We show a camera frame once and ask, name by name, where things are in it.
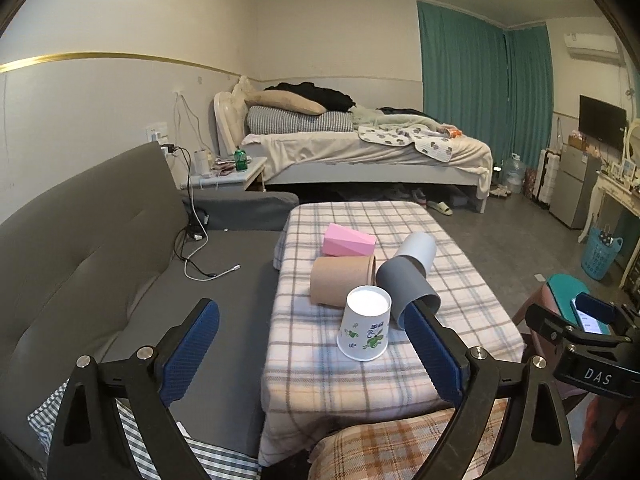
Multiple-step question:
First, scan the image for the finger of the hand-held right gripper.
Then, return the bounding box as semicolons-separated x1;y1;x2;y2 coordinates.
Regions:
574;292;617;326
524;302;582;347

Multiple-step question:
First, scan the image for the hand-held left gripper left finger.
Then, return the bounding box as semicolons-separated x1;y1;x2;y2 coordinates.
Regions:
46;298;221;480

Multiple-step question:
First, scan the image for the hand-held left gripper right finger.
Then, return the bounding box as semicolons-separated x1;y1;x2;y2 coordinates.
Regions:
403;299;579;480

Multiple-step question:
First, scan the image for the white paper cup green print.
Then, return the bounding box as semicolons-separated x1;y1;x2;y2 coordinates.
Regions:
336;285;393;362

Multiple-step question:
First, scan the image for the person's right forearm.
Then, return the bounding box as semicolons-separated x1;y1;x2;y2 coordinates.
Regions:
575;392;640;480

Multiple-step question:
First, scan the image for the dark grey cup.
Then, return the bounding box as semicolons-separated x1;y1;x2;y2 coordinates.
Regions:
376;255;442;330

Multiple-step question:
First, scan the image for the light grey cup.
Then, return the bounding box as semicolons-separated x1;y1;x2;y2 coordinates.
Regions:
395;231;438;278

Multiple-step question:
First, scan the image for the brown cardboard cup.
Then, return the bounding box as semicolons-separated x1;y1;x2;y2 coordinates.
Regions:
310;255;377;307

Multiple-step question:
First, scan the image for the smartphone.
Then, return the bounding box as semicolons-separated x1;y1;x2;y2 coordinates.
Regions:
570;299;612;335

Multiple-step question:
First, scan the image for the blue laundry basket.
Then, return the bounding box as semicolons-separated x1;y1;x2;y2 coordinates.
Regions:
580;225;625;281

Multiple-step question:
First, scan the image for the orange plaid cushion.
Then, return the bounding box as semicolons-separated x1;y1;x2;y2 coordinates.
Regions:
307;395;511;480

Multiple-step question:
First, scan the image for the blue checked cloth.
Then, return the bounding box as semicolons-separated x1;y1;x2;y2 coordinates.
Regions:
27;380;262;480

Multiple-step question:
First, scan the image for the plaid tablecloth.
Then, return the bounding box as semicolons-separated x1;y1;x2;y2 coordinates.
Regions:
257;201;526;468

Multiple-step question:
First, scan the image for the white dressing table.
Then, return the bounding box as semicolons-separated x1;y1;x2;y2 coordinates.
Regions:
580;169;640;288

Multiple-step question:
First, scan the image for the grey small fridge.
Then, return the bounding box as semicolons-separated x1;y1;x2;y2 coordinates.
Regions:
550;144;603;230

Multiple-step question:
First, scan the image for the white suitcase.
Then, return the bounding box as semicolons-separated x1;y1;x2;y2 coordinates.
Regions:
532;147;561;206

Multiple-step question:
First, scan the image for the pink box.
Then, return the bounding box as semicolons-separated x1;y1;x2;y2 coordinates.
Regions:
322;223;377;258

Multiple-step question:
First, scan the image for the grey sofa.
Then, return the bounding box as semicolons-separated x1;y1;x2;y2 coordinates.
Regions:
0;141;301;466

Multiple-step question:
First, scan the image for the large water jug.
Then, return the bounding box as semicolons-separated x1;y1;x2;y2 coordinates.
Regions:
500;154;525;196

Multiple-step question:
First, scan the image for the white framed mirror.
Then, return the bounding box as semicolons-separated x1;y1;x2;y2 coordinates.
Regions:
620;119;640;162

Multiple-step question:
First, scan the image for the white nightstand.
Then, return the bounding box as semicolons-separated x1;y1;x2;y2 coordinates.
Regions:
180;156;268;194

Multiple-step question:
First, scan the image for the black television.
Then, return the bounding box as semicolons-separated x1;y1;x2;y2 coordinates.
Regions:
579;95;628;152

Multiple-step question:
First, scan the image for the white bed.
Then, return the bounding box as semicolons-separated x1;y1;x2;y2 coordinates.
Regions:
214;76;494;214

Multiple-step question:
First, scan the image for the patterned white blanket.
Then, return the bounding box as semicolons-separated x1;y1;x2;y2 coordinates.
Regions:
357;122;454;163

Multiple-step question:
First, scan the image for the narrow teal curtain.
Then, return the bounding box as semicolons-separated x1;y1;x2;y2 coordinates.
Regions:
506;25;555;155

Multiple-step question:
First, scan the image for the pale green blanket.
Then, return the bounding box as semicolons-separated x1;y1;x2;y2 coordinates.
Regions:
350;105;437;132

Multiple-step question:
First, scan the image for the wide teal curtain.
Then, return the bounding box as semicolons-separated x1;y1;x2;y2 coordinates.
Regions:
416;0;509;160

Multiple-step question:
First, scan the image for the striped folded quilt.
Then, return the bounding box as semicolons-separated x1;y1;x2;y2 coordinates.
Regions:
246;106;355;135

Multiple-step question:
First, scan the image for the white air conditioner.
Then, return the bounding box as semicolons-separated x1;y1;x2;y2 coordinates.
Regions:
564;32;625;66

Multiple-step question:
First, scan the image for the beige pillow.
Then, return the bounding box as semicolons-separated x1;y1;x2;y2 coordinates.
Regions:
245;89;326;115

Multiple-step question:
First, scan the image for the black clothing pile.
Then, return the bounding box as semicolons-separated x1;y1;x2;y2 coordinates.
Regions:
275;81;357;112

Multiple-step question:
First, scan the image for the white charging cable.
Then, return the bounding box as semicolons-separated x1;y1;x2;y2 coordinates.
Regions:
184;255;242;281

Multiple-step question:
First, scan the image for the black power cable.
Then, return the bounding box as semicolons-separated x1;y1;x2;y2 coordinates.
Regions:
172;146;208;262

